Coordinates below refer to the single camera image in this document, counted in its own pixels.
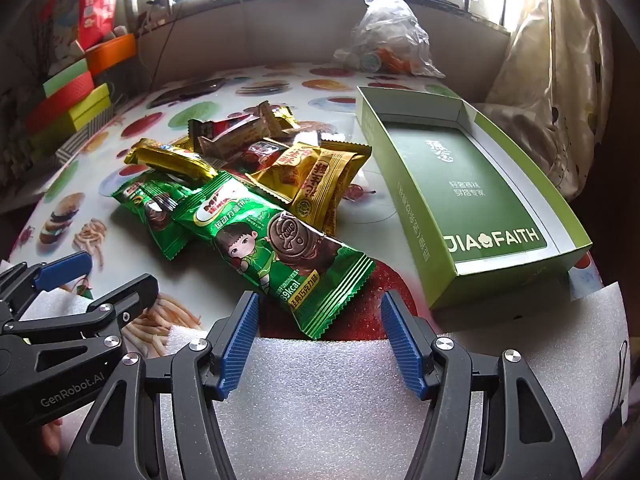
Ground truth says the lime yellow gift box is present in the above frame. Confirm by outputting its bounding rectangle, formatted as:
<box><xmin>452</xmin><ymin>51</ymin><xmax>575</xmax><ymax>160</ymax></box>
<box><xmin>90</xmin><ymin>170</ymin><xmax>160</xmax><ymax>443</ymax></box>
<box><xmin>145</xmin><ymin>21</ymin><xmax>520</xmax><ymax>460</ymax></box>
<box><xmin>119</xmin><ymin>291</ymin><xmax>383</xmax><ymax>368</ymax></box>
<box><xmin>66</xmin><ymin>83</ymin><xmax>112</xmax><ymax>132</ymax></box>

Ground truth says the green snack packet child print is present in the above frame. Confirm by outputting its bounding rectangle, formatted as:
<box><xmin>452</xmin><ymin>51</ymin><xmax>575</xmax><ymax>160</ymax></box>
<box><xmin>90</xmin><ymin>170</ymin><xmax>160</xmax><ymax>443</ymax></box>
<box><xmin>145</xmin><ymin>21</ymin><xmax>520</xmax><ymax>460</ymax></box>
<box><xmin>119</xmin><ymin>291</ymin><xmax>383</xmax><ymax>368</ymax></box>
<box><xmin>174</xmin><ymin>171</ymin><xmax>377</xmax><ymax>342</ymax></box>

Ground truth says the orange gift box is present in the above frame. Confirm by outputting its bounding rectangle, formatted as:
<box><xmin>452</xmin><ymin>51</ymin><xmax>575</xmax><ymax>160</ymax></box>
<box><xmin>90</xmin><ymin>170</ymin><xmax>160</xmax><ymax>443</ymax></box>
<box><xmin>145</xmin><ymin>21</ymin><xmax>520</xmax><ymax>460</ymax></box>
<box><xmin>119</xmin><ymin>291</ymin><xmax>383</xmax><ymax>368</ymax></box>
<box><xmin>85</xmin><ymin>33</ymin><xmax>139</xmax><ymax>75</ymax></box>

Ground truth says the stack of coloured boxes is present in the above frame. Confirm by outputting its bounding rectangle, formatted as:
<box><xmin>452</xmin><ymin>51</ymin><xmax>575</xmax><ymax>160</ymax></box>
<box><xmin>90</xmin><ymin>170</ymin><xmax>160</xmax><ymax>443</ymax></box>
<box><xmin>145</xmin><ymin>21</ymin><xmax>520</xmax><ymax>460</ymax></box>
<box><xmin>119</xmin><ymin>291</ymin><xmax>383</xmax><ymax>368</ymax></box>
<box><xmin>24</xmin><ymin>71</ymin><xmax>97</xmax><ymax>135</ymax></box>

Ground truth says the green snack packet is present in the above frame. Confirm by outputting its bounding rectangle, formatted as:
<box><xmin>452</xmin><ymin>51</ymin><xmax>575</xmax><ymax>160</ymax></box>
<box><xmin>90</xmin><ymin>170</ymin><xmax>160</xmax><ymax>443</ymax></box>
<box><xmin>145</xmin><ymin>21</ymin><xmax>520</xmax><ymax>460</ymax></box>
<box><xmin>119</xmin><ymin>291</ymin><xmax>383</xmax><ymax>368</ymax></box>
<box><xmin>111</xmin><ymin>169</ymin><xmax>202</xmax><ymax>262</ymax></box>

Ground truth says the red carton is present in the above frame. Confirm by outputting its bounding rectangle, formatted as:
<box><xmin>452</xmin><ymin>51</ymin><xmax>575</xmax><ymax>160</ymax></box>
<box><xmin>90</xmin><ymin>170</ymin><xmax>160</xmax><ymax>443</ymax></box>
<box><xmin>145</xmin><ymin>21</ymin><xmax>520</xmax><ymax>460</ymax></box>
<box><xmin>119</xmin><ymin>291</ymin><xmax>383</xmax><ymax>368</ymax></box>
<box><xmin>77</xmin><ymin>0</ymin><xmax>120</xmax><ymax>52</ymax></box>

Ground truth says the person's left hand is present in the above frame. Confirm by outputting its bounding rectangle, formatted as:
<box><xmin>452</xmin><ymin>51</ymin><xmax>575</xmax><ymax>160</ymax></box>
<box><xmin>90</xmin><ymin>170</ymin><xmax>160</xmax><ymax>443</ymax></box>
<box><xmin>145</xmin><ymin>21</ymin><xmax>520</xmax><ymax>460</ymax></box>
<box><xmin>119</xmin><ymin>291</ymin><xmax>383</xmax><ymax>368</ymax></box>
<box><xmin>40</xmin><ymin>417</ymin><xmax>68</xmax><ymax>443</ymax></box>

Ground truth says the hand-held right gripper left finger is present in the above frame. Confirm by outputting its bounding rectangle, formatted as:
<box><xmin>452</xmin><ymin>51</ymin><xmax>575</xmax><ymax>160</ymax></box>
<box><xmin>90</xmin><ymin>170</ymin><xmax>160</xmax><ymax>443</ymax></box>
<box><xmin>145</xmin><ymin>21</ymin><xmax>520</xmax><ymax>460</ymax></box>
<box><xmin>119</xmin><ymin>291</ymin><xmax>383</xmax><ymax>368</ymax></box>
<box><xmin>60</xmin><ymin>290</ymin><xmax>261</xmax><ymax>480</ymax></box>

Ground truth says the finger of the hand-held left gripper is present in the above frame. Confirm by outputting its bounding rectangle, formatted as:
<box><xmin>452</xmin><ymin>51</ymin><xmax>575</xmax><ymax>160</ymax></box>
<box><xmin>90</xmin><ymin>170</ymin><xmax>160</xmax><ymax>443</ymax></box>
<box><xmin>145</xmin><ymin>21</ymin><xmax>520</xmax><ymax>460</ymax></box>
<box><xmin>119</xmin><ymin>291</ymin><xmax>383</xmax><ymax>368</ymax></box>
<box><xmin>0</xmin><ymin>251</ymin><xmax>94</xmax><ymax>322</ymax></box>
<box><xmin>2</xmin><ymin>272</ymin><xmax>161</xmax><ymax>353</ymax></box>

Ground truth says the fruit print tablecloth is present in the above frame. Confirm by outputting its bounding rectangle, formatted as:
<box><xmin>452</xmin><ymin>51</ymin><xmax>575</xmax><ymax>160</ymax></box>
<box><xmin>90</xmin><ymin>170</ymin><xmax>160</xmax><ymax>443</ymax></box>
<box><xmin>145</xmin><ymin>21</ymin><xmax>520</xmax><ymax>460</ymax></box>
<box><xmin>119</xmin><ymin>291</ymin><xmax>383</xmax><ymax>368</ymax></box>
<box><xmin>7</xmin><ymin>62</ymin><xmax>624</xmax><ymax>362</ymax></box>

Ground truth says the red black snack packet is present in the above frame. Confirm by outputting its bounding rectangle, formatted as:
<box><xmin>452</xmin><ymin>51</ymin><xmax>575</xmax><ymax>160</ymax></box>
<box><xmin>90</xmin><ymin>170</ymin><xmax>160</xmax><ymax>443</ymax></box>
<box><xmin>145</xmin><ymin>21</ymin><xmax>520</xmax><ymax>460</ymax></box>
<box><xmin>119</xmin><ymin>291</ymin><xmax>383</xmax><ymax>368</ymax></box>
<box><xmin>240</xmin><ymin>140</ymin><xmax>290</xmax><ymax>167</ymax></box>
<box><xmin>189</xmin><ymin>114</ymin><xmax>254</xmax><ymax>144</ymax></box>

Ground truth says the small green gift box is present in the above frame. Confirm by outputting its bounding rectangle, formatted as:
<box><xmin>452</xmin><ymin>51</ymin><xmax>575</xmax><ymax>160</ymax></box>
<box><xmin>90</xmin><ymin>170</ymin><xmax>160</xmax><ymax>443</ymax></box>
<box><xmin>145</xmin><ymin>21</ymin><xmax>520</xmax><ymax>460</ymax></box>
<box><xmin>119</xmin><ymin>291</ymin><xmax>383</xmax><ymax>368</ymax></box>
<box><xmin>42</xmin><ymin>57</ymin><xmax>95</xmax><ymax>99</ymax></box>

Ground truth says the yellow peanut candy packet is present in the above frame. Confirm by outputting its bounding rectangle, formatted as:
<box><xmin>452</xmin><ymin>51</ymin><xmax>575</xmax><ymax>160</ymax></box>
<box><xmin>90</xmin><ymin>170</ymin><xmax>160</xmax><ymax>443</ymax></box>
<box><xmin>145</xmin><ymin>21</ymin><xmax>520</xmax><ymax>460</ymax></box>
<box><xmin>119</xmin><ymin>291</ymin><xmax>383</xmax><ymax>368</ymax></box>
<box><xmin>289</xmin><ymin>141</ymin><xmax>374</xmax><ymax>237</ymax></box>
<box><xmin>249</xmin><ymin>144</ymin><xmax>322</xmax><ymax>202</ymax></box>

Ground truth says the long gold snack bar packet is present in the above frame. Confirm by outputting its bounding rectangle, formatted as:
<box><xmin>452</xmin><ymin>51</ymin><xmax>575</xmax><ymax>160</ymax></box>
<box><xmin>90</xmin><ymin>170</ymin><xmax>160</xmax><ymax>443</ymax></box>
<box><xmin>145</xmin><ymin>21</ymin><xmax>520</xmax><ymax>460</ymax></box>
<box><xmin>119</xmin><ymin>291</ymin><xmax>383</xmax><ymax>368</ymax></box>
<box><xmin>123</xmin><ymin>138</ymin><xmax>219</xmax><ymax>184</ymax></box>

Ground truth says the gold brown snack packet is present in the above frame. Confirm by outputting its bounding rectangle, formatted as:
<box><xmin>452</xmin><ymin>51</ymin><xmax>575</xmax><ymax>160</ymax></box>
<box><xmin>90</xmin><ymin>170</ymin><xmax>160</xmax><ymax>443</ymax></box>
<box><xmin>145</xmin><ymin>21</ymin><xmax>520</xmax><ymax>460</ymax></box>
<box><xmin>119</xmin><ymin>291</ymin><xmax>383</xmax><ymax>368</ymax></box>
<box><xmin>245</xmin><ymin>101</ymin><xmax>301</xmax><ymax>137</ymax></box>

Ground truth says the colourful printed carton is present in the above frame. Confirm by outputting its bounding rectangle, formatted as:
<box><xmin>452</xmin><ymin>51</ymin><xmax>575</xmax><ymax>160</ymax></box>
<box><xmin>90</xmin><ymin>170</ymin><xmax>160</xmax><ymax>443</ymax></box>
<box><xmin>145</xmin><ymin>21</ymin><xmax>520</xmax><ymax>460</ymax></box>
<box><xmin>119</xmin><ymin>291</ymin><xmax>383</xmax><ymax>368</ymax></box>
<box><xmin>39</xmin><ymin>0</ymin><xmax>86</xmax><ymax>68</ymax></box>

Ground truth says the white foam sheet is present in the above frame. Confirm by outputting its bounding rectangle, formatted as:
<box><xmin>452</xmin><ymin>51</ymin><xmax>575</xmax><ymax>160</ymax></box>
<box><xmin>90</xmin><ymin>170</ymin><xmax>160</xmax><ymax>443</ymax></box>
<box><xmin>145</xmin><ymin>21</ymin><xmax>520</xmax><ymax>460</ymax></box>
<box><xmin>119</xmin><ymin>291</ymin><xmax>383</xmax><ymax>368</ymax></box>
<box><xmin>0</xmin><ymin>259</ymin><xmax>632</xmax><ymax>480</ymax></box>

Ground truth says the dark smartphone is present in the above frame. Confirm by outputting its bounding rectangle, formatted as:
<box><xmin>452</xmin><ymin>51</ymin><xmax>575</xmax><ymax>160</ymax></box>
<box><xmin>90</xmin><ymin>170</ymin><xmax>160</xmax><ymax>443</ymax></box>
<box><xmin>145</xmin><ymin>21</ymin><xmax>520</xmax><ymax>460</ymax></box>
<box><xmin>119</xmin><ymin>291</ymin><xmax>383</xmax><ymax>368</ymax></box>
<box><xmin>147</xmin><ymin>77</ymin><xmax>227</xmax><ymax>109</ymax></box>

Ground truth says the clear plastic bag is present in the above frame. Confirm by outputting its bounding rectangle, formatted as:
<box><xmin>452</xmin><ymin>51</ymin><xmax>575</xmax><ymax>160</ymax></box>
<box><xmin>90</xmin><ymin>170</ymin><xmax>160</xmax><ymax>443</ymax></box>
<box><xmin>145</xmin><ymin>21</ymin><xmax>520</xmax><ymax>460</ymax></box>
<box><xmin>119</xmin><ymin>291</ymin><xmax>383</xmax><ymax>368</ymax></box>
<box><xmin>332</xmin><ymin>0</ymin><xmax>447</xmax><ymax>79</ymax></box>

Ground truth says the orange wrapped item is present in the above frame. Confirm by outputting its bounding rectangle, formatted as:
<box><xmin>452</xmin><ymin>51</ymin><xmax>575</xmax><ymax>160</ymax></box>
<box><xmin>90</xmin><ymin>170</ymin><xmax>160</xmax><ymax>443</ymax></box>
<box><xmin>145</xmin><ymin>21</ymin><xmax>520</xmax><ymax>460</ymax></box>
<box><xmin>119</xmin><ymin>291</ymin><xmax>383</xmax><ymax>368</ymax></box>
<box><xmin>377</xmin><ymin>47</ymin><xmax>416</xmax><ymax>74</ymax></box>

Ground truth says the pink red snack packet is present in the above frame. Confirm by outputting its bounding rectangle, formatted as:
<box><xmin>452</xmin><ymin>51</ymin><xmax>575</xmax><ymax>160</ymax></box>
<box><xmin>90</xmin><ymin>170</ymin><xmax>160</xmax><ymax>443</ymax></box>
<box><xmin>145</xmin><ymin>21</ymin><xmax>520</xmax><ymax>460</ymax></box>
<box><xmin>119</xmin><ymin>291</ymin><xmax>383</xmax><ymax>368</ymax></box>
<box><xmin>196</xmin><ymin>134</ymin><xmax>262</xmax><ymax>159</ymax></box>

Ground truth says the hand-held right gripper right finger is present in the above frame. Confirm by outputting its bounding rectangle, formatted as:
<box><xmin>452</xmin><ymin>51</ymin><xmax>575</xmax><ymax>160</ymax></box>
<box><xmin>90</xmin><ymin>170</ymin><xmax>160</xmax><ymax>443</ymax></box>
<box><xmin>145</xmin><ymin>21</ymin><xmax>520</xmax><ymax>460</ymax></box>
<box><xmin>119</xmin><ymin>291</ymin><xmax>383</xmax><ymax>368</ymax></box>
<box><xmin>381</xmin><ymin>290</ymin><xmax>586</xmax><ymax>480</ymax></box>

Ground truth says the black white striped box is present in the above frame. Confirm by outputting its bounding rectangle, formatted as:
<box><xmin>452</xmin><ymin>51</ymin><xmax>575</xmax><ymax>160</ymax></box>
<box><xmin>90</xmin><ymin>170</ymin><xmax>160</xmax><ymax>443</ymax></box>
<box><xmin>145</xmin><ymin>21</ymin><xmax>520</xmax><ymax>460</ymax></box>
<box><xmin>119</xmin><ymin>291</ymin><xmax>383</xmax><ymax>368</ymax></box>
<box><xmin>54</xmin><ymin>107</ymin><xmax>115</xmax><ymax>164</ymax></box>

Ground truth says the long green cardboard box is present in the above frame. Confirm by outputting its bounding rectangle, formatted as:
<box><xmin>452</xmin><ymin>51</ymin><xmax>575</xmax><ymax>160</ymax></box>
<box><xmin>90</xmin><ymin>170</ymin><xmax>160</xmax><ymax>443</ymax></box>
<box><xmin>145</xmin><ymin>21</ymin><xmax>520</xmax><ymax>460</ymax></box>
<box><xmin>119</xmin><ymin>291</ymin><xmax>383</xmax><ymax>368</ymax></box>
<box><xmin>355</xmin><ymin>85</ymin><xmax>594</xmax><ymax>312</ymax></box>

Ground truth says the cream dotted curtain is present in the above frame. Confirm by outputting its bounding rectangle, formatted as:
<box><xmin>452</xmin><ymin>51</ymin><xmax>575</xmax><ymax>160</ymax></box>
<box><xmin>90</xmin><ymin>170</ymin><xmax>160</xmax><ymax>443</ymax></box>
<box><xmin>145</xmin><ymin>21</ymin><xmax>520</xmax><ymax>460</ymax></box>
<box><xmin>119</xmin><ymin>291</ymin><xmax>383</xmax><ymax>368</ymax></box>
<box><xmin>482</xmin><ymin>0</ymin><xmax>617</xmax><ymax>202</ymax></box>

